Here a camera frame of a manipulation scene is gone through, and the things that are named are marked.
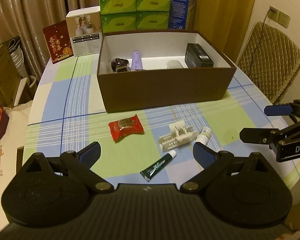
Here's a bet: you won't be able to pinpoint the small white pill bottle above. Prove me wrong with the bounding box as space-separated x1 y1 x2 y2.
195 127 212 145

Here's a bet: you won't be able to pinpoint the white plastic hair claw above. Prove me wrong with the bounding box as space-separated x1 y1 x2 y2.
158 120 198 152

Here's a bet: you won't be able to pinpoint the red snack packet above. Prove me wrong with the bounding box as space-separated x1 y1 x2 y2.
108 115 144 142

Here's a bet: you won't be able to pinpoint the green ointment tube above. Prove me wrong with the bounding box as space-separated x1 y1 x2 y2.
140 150 177 182

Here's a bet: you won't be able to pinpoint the tall black product box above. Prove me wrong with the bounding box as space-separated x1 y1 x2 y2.
185 43 214 68

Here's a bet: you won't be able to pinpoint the dark velvet scrunchie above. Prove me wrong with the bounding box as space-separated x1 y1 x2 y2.
111 58 130 73

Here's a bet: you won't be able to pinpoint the clear plastic cup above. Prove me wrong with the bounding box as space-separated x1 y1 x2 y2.
166 60 183 69

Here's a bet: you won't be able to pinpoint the purple cosmetic tube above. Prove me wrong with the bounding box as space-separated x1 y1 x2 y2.
130 51 143 71

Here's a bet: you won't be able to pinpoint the quilted olive chair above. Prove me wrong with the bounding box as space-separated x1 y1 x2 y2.
237 22 300 103

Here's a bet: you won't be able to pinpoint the plaid tablecloth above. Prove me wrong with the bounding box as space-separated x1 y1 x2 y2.
24 54 300 188

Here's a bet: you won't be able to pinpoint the brown cardboard storage box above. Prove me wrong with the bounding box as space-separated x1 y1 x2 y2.
96 29 236 113

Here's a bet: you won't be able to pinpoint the golden yellow curtain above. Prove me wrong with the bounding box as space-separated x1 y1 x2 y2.
193 0 255 61

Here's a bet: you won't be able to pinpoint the brown cardboard boxes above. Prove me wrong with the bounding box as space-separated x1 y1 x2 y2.
0 36 33 107

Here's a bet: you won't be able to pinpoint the dark red gift envelope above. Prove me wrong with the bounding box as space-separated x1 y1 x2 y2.
43 20 74 64

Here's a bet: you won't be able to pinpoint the white product box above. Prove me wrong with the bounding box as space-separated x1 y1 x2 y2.
65 6 103 57

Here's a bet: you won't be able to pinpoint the blue milk carton box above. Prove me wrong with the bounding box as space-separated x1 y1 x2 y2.
168 0 197 30

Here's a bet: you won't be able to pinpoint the green tissue pack stack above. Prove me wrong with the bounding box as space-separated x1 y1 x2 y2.
99 0 171 33

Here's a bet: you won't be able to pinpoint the beige curtain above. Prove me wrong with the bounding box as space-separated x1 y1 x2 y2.
0 0 98 78

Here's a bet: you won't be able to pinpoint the wall power sockets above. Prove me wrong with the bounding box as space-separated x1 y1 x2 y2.
267 6 290 28

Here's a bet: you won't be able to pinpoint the black power cable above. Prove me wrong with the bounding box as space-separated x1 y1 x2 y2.
248 8 276 84

